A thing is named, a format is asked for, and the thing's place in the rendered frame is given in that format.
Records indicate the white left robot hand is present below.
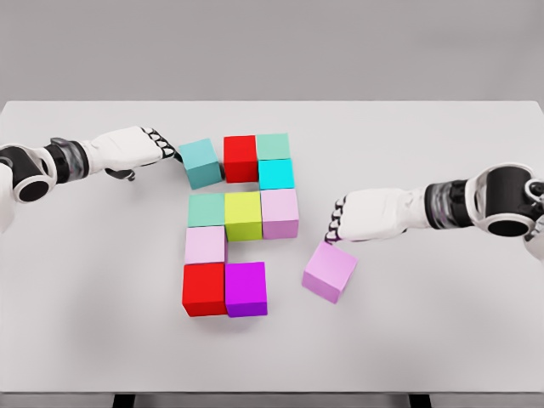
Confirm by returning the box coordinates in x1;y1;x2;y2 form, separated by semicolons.
88;125;185;183

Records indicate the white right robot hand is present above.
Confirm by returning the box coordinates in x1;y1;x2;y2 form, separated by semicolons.
324;188;410;245

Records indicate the orchid pink cube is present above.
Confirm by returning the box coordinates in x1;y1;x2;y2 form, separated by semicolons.
301;240;359;306

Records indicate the teal cube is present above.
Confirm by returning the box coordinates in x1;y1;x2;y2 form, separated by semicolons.
177;138;224;190

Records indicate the light pink cube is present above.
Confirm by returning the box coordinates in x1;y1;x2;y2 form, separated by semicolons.
259;188;300;241
184;225;227;265

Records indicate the mint green cube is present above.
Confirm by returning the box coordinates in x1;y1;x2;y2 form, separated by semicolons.
255;133;292;162
187;192;227;229

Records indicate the cyan cube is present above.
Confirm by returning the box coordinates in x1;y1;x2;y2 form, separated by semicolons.
257;158;297;191

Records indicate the red cube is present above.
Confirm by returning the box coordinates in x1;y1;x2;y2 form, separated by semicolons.
181;262;229;318
223;134;259;184

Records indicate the yellow-green cube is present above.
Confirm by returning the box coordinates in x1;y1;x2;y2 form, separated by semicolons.
224;190;264;243

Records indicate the magenta cube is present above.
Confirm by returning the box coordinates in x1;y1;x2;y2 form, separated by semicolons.
224;261;269;319

